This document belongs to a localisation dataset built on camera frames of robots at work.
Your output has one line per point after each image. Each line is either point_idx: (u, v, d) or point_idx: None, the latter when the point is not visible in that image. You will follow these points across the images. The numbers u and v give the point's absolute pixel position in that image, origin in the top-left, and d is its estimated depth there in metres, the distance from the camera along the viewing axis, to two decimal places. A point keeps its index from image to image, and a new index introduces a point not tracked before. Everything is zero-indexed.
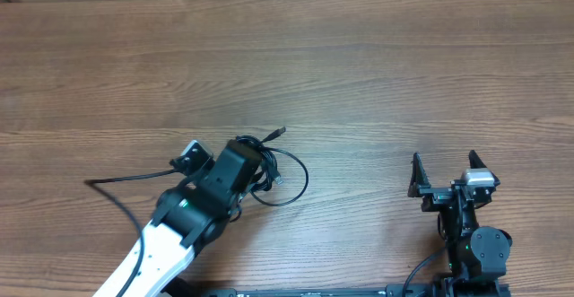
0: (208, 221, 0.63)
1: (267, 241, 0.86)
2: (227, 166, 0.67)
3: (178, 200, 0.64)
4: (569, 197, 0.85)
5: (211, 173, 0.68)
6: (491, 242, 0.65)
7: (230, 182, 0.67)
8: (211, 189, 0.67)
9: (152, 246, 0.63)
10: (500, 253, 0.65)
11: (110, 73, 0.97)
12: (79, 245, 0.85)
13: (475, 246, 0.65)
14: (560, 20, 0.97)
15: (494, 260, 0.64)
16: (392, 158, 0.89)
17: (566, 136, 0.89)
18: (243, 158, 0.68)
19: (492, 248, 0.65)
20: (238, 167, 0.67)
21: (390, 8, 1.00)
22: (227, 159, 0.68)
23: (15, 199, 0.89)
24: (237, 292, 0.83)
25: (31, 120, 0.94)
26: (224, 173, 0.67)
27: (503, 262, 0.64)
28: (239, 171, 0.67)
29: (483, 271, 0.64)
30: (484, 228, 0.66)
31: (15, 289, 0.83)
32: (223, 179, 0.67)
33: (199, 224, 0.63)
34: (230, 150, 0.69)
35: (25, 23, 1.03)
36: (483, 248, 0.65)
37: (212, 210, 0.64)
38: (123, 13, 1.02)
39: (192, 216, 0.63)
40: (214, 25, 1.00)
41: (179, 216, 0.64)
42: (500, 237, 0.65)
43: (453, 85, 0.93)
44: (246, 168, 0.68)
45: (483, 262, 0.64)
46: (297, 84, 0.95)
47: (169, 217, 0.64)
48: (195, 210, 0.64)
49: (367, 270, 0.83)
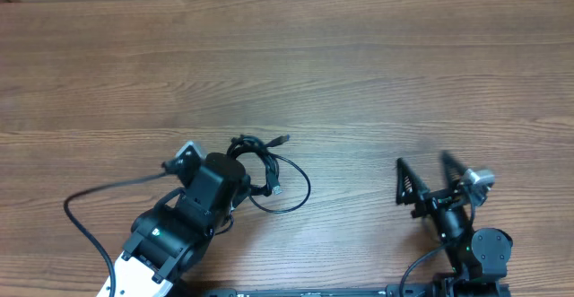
0: (185, 248, 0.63)
1: (267, 241, 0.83)
2: (204, 187, 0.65)
3: (152, 228, 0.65)
4: (569, 197, 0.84)
5: (189, 193, 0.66)
6: (491, 243, 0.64)
7: (209, 204, 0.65)
8: (189, 211, 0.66)
9: (123, 280, 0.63)
10: (500, 255, 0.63)
11: (111, 74, 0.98)
12: (77, 244, 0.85)
13: (476, 248, 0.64)
14: (558, 21, 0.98)
15: (495, 262, 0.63)
16: (393, 158, 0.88)
17: (566, 137, 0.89)
18: (221, 178, 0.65)
19: (493, 249, 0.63)
20: (216, 186, 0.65)
21: (390, 8, 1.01)
22: (204, 179, 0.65)
23: (15, 199, 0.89)
24: (237, 292, 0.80)
25: (33, 121, 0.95)
26: (202, 193, 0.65)
27: (504, 263, 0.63)
28: (216, 193, 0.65)
29: (483, 272, 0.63)
30: (486, 230, 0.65)
31: (13, 288, 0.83)
32: (201, 200, 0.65)
33: (175, 252, 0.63)
34: (207, 169, 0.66)
35: (29, 25, 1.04)
36: (484, 249, 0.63)
37: (188, 236, 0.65)
38: (126, 16, 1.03)
39: (167, 245, 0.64)
40: (216, 27, 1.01)
41: (153, 247, 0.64)
42: (500, 240, 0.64)
43: (453, 84, 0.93)
44: (225, 187, 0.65)
45: (484, 264, 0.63)
46: (297, 85, 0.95)
47: (143, 247, 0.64)
48: (169, 239, 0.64)
49: (367, 270, 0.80)
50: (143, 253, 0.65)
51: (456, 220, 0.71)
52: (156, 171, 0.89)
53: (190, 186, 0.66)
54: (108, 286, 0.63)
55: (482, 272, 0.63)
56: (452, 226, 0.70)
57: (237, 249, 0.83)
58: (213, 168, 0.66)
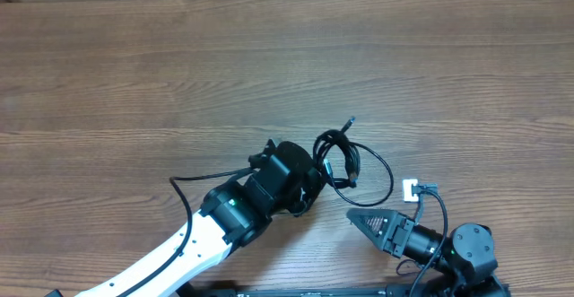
0: (248, 226, 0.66)
1: (267, 241, 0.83)
2: (273, 175, 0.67)
3: (226, 199, 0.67)
4: (569, 197, 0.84)
5: (258, 178, 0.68)
6: (473, 238, 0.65)
7: (273, 191, 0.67)
8: (255, 193, 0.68)
9: (198, 231, 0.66)
10: (486, 248, 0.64)
11: (111, 74, 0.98)
12: (77, 245, 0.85)
13: (459, 246, 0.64)
14: (559, 20, 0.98)
15: (482, 256, 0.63)
16: (392, 158, 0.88)
17: (566, 136, 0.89)
18: (288, 170, 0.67)
19: (477, 242, 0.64)
20: (282, 178, 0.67)
21: (390, 8, 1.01)
22: (273, 167, 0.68)
23: (15, 198, 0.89)
24: (237, 292, 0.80)
25: (32, 121, 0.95)
26: (269, 179, 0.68)
27: (491, 253, 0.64)
28: (282, 182, 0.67)
29: (476, 269, 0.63)
30: (463, 226, 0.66)
31: (13, 288, 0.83)
32: (267, 186, 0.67)
33: (239, 228, 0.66)
34: (278, 159, 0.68)
35: (29, 25, 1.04)
36: (469, 247, 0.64)
37: (252, 216, 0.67)
38: (126, 15, 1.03)
39: (234, 218, 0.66)
40: (216, 28, 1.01)
41: (221, 217, 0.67)
42: (479, 232, 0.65)
43: (453, 84, 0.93)
44: (291, 179, 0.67)
45: (473, 260, 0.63)
46: (297, 85, 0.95)
47: (214, 214, 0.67)
48: (238, 214, 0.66)
49: (367, 269, 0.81)
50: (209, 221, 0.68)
51: (429, 236, 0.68)
52: (156, 171, 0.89)
53: (260, 171, 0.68)
54: (182, 233, 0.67)
55: (474, 269, 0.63)
56: (430, 242, 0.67)
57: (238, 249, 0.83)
58: (283, 160, 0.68)
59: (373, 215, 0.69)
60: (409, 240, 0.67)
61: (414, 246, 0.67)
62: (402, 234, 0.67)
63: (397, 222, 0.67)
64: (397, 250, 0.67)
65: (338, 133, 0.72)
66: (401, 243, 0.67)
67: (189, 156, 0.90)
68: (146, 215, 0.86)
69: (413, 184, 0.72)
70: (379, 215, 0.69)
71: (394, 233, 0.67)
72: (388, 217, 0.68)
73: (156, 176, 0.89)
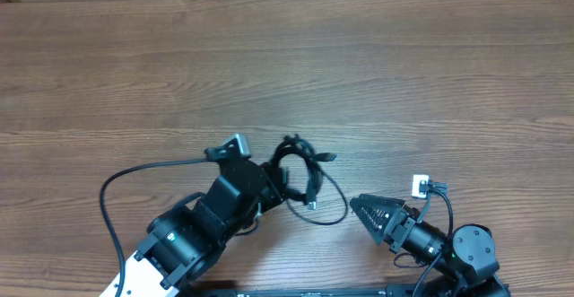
0: (196, 257, 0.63)
1: (267, 241, 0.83)
2: (221, 196, 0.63)
3: (168, 231, 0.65)
4: (569, 196, 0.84)
5: (207, 201, 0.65)
6: (473, 240, 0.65)
7: (224, 215, 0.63)
8: (204, 219, 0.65)
9: (132, 282, 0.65)
10: (488, 250, 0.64)
11: (110, 74, 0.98)
12: (78, 244, 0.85)
13: (461, 249, 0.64)
14: (558, 20, 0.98)
15: (483, 258, 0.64)
16: (392, 158, 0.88)
17: (566, 136, 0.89)
18: (238, 191, 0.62)
19: (478, 246, 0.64)
20: (231, 200, 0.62)
21: (390, 8, 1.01)
22: (221, 189, 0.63)
23: (15, 198, 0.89)
24: (237, 292, 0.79)
25: (32, 121, 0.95)
26: (218, 204, 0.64)
27: (491, 256, 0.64)
28: (231, 205, 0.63)
29: (478, 272, 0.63)
30: (462, 229, 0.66)
31: (13, 288, 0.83)
32: (217, 210, 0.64)
33: (186, 260, 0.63)
34: (225, 180, 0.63)
35: (28, 25, 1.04)
36: (470, 249, 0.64)
37: (201, 245, 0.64)
38: (125, 15, 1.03)
39: (179, 250, 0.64)
40: (216, 28, 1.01)
41: (164, 251, 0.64)
42: (481, 235, 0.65)
43: (453, 85, 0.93)
44: (241, 201, 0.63)
45: (475, 264, 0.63)
46: (297, 85, 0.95)
47: (156, 249, 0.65)
48: (182, 245, 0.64)
49: (367, 269, 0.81)
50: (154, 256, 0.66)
51: (430, 233, 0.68)
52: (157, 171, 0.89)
53: (209, 195, 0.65)
54: (115, 285, 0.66)
55: (477, 273, 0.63)
56: (432, 240, 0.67)
57: (237, 250, 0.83)
58: (230, 180, 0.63)
59: (376, 211, 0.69)
60: (410, 233, 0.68)
61: (414, 240, 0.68)
62: (401, 231, 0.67)
63: (398, 217, 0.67)
64: (394, 245, 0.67)
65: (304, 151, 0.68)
66: (398, 239, 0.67)
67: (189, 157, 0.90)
68: (146, 215, 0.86)
69: (422, 182, 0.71)
70: (382, 211, 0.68)
71: (392, 230, 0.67)
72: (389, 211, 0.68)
73: (155, 176, 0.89)
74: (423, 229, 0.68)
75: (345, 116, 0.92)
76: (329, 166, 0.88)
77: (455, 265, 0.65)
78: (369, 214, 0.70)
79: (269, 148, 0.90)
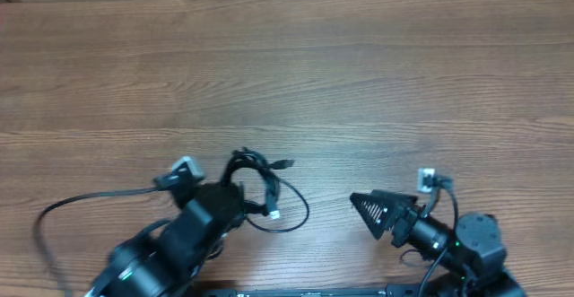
0: (160, 290, 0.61)
1: (267, 242, 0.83)
2: (190, 223, 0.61)
3: (129, 263, 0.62)
4: (569, 196, 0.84)
5: (173, 229, 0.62)
6: (478, 226, 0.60)
7: (192, 244, 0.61)
8: (169, 248, 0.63)
9: None
10: (494, 238, 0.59)
11: (111, 74, 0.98)
12: (78, 244, 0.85)
13: (464, 236, 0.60)
14: (558, 20, 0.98)
15: (490, 245, 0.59)
16: (392, 158, 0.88)
17: (567, 136, 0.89)
18: (208, 218, 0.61)
19: (483, 232, 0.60)
20: (201, 228, 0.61)
21: (390, 8, 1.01)
22: (191, 216, 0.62)
23: (15, 198, 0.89)
24: (237, 292, 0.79)
25: (32, 121, 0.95)
26: (186, 231, 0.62)
27: (499, 241, 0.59)
28: (201, 233, 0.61)
29: (485, 260, 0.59)
30: (466, 215, 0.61)
31: (13, 288, 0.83)
32: (183, 239, 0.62)
33: (148, 293, 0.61)
34: (195, 206, 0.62)
35: (28, 25, 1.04)
36: (475, 237, 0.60)
37: (165, 277, 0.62)
38: (125, 15, 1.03)
39: (141, 283, 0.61)
40: (216, 28, 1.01)
41: (124, 285, 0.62)
42: (485, 221, 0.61)
43: (453, 84, 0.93)
44: (212, 228, 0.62)
45: (481, 251, 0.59)
46: (297, 85, 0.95)
47: (117, 282, 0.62)
48: (144, 278, 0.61)
49: (367, 269, 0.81)
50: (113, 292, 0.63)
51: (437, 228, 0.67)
52: (156, 171, 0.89)
53: (177, 221, 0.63)
54: None
55: (483, 261, 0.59)
56: (438, 235, 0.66)
57: (237, 250, 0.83)
58: (202, 206, 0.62)
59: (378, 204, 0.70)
60: (413, 227, 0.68)
61: (418, 234, 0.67)
62: (403, 224, 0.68)
63: (399, 212, 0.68)
64: (397, 238, 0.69)
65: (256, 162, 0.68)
66: (401, 231, 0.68)
67: (189, 157, 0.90)
68: (146, 215, 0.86)
69: None
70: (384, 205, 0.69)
71: (395, 223, 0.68)
72: (391, 205, 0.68)
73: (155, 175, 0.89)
74: (426, 222, 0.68)
75: (345, 116, 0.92)
76: (329, 167, 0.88)
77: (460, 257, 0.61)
78: (371, 205, 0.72)
79: (269, 148, 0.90)
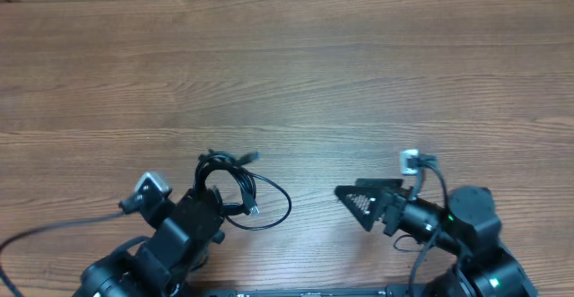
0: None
1: (267, 242, 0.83)
2: (169, 241, 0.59)
3: (104, 281, 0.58)
4: (569, 196, 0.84)
5: (151, 246, 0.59)
6: (473, 199, 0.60)
7: (169, 263, 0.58)
8: (147, 267, 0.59)
9: None
10: (489, 209, 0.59)
11: (110, 74, 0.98)
12: (77, 244, 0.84)
13: (458, 209, 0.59)
14: (558, 20, 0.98)
15: (484, 216, 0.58)
16: (392, 158, 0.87)
17: (566, 136, 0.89)
18: (186, 236, 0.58)
19: (477, 205, 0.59)
20: (180, 245, 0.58)
21: (390, 8, 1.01)
22: (169, 233, 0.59)
23: (15, 198, 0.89)
24: (237, 292, 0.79)
25: (32, 121, 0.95)
26: (164, 248, 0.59)
27: (493, 214, 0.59)
28: (180, 251, 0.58)
29: (480, 232, 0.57)
30: (459, 189, 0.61)
31: (13, 288, 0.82)
32: (161, 257, 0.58)
33: None
34: (174, 222, 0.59)
35: (28, 25, 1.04)
36: (469, 210, 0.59)
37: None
38: (125, 15, 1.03)
39: None
40: (216, 28, 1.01)
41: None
42: (479, 194, 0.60)
43: (453, 84, 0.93)
44: (190, 246, 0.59)
45: (475, 223, 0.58)
46: (297, 85, 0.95)
47: None
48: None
49: (368, 269, 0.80)
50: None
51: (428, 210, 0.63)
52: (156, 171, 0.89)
53: (153, 239, 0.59)
54: None
55: (479, 233, 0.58)
56: (430, 217, 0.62)
57: (237, 249, 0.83)
58: (180, 223, 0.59)
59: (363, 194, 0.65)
60: (403, 213, 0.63)
61: (410, 220, 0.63)
62: (391, 213, 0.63)
63: (387, 200, 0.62)
64: (387, 228, 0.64)
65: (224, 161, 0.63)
66: (391, 221, 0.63)
67: (189, 156, 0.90)
68: None
69: (409, 157, 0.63)
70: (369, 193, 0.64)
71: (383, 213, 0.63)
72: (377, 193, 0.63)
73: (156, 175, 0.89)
74: (415, 206, 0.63)
75: (345, 116, 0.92)
76: (329, 166, 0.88)
77: (456, 231, 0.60)
78: (359, 196, 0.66)
79: (269, 148, 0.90)
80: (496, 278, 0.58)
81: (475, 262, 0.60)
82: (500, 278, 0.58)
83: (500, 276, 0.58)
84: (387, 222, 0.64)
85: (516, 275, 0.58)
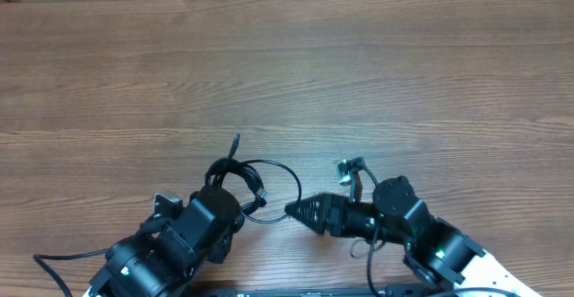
0: (160, 287, 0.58)
1: (267, 241, 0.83)
2: (195, 221, 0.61)
3: (129, 258, 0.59)
4: (569, 196, 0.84)
5: (176, 225, 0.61)
6: (392, 192, 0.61)
7: (195, 241, 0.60)
8: (173, 245, 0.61)
9: None
10: (410, 196, 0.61)
11: (111, 74, 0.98)
12: (77, 244, 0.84)
13: (384, 206, 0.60)
14: (558, 20, 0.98)
15: (407, 204, 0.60)
16: (392, 158, 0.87)
17: (566, 136, 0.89)
18: (212, 215, 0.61)
19: (398, 194, 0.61)
20: (205, 223, 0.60)
21: (390, 8, 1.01)
22: (195, 214, 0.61)
23: (15, 198, 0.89)
24: (237, 292, 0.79)
25: (32, 121, 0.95)
26: (188, 228, 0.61)
27: (413, 198, 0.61)
28: (205, 231, 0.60)
29: (411, 220, 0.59)
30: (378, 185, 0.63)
31: (13, 288, 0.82)
32: (186, 235, 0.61)
33: (148, 292, 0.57)
34: (200, 204, 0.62)
35: (28, 25, 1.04)
36: (393, 201, 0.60)
37: (165, 275, 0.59)
38: (125, 15, 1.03)
39: (142, 280, 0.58)
40: (216, 28, 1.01)
41: (122, 283, 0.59)
42: (397, 182, 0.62)
43: (453, 85, 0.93)
44: (215, 226, 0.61)
45: (404, 214, 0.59)
46: (297, 84, 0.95)
47: (115, 282, 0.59)
48: (145, 275, 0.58)
49: (368, 269, 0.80)
50: (113, 290, 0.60)
51: (361, 209, 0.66)
52: (156, 171, 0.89)
53: (178, 220, 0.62)
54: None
55: (410, 222, 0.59)
56: (368, 214, 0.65)
57: (237, 249, 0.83)
58: (206, 205, 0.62)
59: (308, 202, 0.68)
60: (345, 215, 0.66)
61: (352, 222, 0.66)
62: (336, 212, 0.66)
63: (329, 201, 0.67)
64: (334, 229, 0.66)
65: (224, 161, 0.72)
66: (337, 221, 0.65)
67: (188, 156, 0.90)
68: (146, 215, 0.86)
69: (341, 163, 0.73)
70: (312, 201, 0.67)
71: (329, 214, 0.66)
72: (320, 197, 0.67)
73: (155, 175, 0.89)
74: (353, 208, 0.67)
75: (345, 115, 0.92)
76: (329, 166, 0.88)
77: (392, 225, 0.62)
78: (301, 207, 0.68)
79: (269, 148, 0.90)
80: (441, 250, 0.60)
81: (422, 247, 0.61)
82: (447, 251, 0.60)
83: (445, 248, 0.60)
84: (333, 227, 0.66)
85: (456, 240, 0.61)
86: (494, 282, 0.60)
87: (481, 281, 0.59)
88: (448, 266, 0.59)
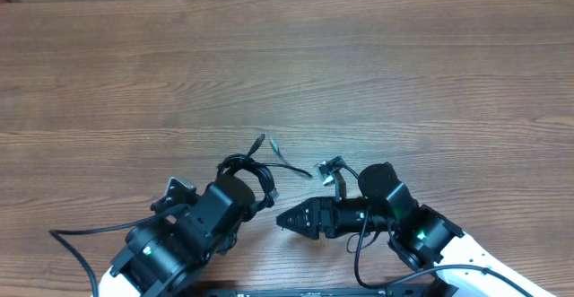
0: (179, 268, 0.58)
1: (267, 242, 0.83)
2: (213, 205, 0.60)
3: (148, 241, 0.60)
4: (569, 196, 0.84)
5: (193, 211, 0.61)
6: (377, 176, 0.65)
7: (213, 225, 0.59)
8: (190, 230, 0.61)
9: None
10: (392, 178, 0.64)
11: (110, 74, 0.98)
12: (77, 244, 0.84)
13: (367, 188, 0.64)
14: (558, 20, 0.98)
15: (386, 186, 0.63)
16: (392, 158, 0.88)
17: (566, 136, 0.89)
18: (230, 201, 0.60)
19: (379, 176, 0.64)
20: (223, 208, 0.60)
21: (390, 8, 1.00)
22: (213, 199, 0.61)
23: (16, 198, 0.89)
24: (237, 292, 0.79)
25: (32, 121, 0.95)
26: (206, 213, 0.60)
27: (396, 181, 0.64)
28: (222, 214, 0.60)
29: (389, 200, 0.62)
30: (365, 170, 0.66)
31: (13, 288, 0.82)
32: (204, 220, 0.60)
33: (167, 272, 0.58)
34: (218, 188, 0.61)
35: (28, 25, 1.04)
36: (375, 183, 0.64)
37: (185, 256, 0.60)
38: (125, 15, 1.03)
39: (161, 260, 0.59)
40: (216, 28, 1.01)
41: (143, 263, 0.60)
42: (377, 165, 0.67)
43: (453, 84, 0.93)
44: (233, 211, 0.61)
45: (385, 195, 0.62)
46: (298, 84, 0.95)
47: (134, 262, 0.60)
48: (164, 257, 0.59)
49: (367, 269, 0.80)
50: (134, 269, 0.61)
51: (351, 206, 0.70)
52: (156, 171, 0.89)
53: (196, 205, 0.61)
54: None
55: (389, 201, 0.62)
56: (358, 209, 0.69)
57: (238, 249, 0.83)
58: (224, 189, 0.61)
59: (294, 209, 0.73)
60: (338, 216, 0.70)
61: (343, 222, 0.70)
62: (323, 214, 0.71)
63: (318, 205, 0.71)
64: (327, 231, 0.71)
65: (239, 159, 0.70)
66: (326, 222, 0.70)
67: (189, 156, 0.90)
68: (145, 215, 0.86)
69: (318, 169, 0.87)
70: (300, 207, 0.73)
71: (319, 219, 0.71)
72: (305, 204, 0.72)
73: (156, 175, 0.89)
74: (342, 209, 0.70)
75: (345, 115, 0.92)
76: None
77: (378, 210, 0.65)
78: (293, 216, 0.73)
79: (269, 148, 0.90)
80: (422, 233, 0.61)
81: (405, 230, 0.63)
82: (429, 234, 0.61)
83: (425, 231, 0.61)
84: (327, 229, 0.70)
85: (437, 222, 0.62)
86: (471, 259, 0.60)
87: (457, 257, 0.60)
88: (430, 246, 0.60)
